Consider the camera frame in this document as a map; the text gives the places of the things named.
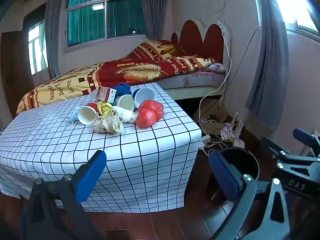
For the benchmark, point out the blue cloth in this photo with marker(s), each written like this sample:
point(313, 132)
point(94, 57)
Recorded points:
point(122, 88)

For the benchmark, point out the narrow window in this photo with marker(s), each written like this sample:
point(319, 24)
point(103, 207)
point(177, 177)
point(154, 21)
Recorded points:
point(37, 47)

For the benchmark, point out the checked white tablecloth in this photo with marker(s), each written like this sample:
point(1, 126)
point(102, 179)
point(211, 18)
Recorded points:
point(125, 155)

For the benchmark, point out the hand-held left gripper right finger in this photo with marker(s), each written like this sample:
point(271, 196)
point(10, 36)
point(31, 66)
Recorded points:
point(225, 177)

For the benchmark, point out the floral pillow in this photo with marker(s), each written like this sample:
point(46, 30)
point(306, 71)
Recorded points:
point(217, 67)

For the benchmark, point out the yellow wrapper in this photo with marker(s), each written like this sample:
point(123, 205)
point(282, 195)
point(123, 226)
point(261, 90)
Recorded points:
point(105, 108)

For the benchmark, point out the black trash bin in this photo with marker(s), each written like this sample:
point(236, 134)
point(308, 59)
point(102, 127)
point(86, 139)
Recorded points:
point(240, 160)

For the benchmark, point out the bright window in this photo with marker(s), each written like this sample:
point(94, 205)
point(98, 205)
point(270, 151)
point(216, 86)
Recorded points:
point(305, 5)

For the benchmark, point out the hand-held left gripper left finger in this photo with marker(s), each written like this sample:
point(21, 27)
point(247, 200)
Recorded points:
point(92, 175)

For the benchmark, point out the small printed carton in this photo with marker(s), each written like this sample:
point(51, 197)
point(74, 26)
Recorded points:
point(106, 95)

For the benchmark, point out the white power strip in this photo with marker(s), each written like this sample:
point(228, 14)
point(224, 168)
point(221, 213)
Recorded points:
point(205, 141)

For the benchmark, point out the red white headboard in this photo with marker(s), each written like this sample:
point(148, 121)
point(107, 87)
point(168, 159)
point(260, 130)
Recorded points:
point(190, 37)

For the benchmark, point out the wooden door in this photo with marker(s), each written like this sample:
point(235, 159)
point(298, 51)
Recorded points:
point(15, 67)

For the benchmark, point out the blue paper cup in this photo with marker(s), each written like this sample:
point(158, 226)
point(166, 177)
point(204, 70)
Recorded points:
point(145, 96)

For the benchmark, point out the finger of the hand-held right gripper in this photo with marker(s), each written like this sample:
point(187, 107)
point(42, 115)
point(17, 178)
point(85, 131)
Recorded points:
point(303, 135)
point(300, 165)

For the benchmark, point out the red paper cup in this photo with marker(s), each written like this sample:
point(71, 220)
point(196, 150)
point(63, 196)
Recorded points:
point(87, 115)

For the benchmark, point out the bed with red blanket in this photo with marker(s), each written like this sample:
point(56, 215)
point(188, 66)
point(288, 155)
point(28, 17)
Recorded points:
point(112, 71)

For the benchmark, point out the bed with pale mattress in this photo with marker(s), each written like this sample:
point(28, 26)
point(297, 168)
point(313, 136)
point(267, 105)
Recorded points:
point(195, 82)

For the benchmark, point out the beige bag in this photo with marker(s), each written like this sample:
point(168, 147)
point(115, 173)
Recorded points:
point(108, 125)

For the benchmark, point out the red plastic bag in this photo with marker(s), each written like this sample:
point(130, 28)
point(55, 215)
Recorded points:
point(148, 113)

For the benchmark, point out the pale paper cup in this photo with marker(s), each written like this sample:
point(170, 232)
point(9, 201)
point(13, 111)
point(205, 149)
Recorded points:
point(125, 102)

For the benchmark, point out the clear plastic bag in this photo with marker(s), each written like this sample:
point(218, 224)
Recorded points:
point(93, 96)

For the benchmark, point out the white router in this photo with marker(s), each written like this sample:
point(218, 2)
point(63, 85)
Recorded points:
point(233, 132)

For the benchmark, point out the large window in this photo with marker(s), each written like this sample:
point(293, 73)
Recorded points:
point(87, 25)

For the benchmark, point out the cardboard box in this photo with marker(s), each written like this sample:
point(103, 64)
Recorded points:
point(215, 127)

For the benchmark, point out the grey curtain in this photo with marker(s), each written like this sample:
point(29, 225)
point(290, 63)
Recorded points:
point(53, 30)
point(272, 67)
point(155, 10)

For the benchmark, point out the blue face mask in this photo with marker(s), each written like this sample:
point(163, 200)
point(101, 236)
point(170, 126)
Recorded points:
point(72, 116)

